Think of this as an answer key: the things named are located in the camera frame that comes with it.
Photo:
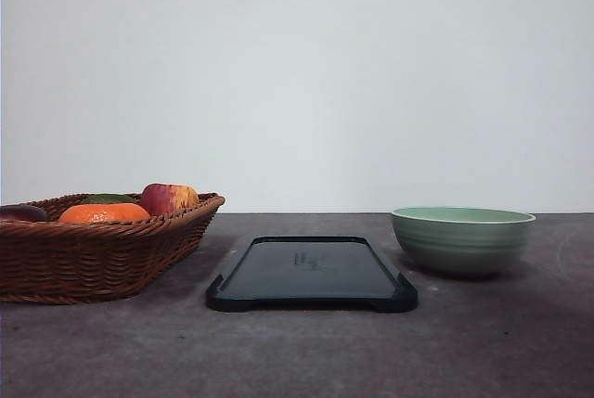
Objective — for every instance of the green ceramic bowl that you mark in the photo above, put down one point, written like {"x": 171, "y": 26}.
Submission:
{"x": 462, "y": 239}

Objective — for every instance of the brown wicker basket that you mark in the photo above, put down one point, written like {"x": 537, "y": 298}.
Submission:
{"x": 87, "y": 248}

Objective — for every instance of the black rectangular tray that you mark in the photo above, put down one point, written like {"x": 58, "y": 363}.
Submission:
{"x": 310, "y": 272}

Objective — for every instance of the red yellow apple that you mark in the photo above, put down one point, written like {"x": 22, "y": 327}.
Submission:
{"x": 159, "y": 198}

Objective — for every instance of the green avocado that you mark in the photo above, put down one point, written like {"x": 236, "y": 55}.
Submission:
{"x": 107, "y": 198}

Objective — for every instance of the orange tangerine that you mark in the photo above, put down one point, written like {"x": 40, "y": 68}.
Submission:
{"x": 104, "y": 213}

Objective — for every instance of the dark purple fruit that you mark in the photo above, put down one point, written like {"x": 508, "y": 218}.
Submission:
{"x": 23, "y": 212}

